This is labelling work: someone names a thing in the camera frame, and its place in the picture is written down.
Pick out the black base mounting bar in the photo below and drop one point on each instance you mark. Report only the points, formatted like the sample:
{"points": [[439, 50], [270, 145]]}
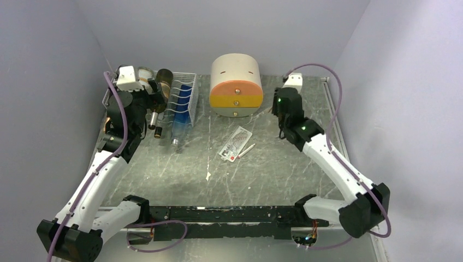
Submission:
{"points": [[194, 222]]}

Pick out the clear bottle cream label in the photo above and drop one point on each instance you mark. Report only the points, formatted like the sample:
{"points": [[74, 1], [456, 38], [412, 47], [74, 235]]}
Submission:
{"points": [[144, 74]]}

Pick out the blue clear square bottle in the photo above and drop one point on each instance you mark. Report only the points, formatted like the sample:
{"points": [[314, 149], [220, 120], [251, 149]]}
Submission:
{"points": [[181, 115]]}

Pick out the white wire wine rack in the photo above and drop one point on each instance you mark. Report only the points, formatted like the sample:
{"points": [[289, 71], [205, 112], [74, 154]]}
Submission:
{"points": [[122, 113]]}

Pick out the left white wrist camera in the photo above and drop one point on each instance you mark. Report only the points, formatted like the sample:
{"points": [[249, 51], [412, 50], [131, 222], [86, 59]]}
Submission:
{"points": [[128, 79]]}

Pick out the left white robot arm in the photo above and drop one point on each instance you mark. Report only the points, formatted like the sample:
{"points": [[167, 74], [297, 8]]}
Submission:
{"points": [[75, 234]]}

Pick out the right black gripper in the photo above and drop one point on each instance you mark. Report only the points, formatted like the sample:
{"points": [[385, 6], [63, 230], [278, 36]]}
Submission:
{"points": [[274, 107]]}

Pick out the dark green wine bottle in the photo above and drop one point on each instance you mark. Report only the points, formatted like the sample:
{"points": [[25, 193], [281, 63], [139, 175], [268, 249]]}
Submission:
{"points": [[161, 86]]}

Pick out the ruler set plastic package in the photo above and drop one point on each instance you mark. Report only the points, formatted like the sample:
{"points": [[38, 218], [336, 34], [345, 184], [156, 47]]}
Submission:
{"points": [[234, 144]]}

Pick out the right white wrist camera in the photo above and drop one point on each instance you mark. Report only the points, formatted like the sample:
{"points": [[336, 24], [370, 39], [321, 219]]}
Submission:
{"points": [[294, 80]]}

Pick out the cream drawer cabinet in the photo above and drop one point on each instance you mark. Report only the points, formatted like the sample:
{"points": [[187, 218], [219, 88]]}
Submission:
{"points": [[235, 85]]}

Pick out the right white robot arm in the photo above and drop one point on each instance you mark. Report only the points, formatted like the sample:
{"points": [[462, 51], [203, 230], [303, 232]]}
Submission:
{"points": [[364, 205]]}

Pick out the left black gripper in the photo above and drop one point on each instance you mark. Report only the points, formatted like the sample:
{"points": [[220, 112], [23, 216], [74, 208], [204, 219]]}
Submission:
{"points": [[154, 98]]}

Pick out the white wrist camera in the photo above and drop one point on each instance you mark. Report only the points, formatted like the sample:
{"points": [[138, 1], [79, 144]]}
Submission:
{"points": [[294, 80], [128, 79]]}

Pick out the white pink-tipped marker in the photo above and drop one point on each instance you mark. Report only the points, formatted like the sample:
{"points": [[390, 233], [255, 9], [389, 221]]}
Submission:
{"points": [[245, 151]]}

